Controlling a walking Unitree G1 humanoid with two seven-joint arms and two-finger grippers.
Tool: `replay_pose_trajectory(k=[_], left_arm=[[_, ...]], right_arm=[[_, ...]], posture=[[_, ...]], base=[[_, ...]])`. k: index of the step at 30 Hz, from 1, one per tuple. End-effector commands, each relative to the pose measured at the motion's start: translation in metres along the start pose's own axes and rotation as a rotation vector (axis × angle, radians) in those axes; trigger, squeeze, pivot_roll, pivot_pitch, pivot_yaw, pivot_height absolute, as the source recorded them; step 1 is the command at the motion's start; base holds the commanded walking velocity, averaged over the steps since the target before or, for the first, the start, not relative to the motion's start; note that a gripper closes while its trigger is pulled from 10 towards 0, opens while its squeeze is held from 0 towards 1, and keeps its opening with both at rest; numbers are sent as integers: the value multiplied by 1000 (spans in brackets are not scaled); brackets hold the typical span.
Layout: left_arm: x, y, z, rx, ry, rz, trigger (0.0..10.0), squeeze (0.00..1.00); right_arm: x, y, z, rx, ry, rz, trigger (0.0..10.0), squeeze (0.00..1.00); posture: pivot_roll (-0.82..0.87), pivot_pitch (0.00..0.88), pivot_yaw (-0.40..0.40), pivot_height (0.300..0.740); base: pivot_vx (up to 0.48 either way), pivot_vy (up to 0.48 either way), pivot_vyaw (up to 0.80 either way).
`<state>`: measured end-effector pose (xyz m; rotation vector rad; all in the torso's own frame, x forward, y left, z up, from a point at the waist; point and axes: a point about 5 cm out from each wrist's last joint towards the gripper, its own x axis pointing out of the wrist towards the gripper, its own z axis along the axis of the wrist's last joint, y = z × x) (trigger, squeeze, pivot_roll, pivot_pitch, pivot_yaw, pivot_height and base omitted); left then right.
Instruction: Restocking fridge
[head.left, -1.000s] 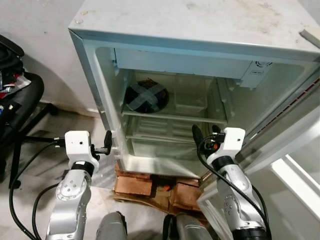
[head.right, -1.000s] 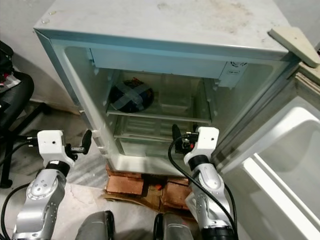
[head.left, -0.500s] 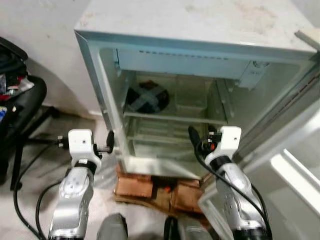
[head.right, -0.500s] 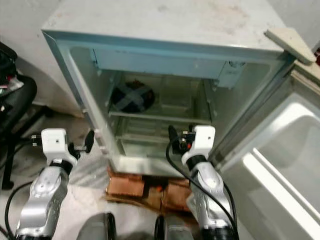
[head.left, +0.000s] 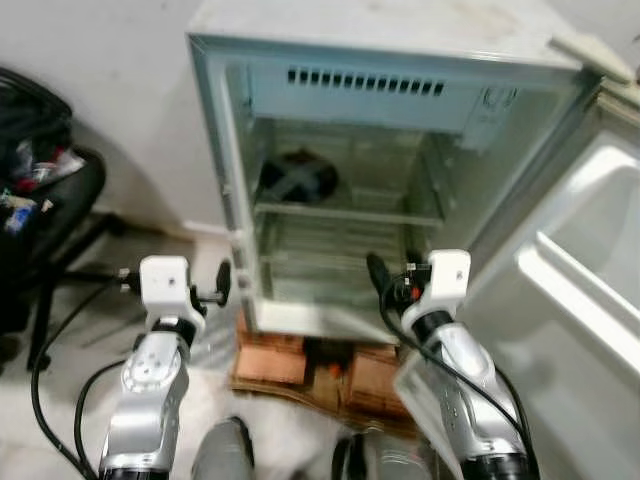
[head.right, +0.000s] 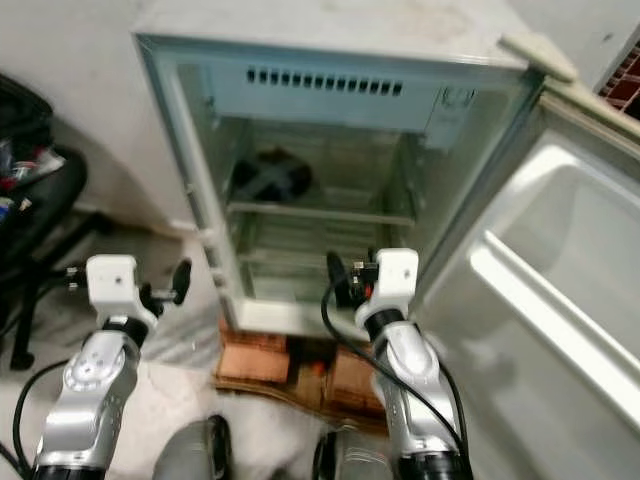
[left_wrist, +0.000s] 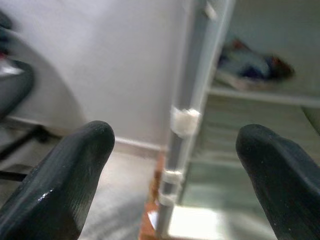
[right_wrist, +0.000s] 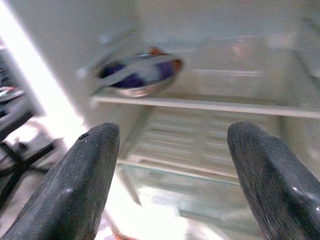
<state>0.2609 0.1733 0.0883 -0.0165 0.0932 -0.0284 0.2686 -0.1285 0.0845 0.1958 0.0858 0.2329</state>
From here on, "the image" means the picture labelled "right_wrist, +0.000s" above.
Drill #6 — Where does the glass fridge shelf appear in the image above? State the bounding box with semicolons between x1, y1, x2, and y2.
115;154;241;187

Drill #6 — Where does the white-edged fridge shelf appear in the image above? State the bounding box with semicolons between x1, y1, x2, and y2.
89;93;320;120

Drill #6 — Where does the white fridge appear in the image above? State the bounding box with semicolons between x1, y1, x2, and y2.
0;0;320;240

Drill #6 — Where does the steel bowl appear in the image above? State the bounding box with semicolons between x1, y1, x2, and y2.
91;48;184;99

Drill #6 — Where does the clear crisper drawer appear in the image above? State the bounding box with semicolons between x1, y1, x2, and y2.
119;164;253;227

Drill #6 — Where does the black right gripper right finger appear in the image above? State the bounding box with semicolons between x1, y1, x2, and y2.
226;120;320;240

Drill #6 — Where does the black metal stand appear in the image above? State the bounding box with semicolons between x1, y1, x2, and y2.
0;139;56;210

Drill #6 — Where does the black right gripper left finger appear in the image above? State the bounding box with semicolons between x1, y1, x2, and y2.
0;122;121;240

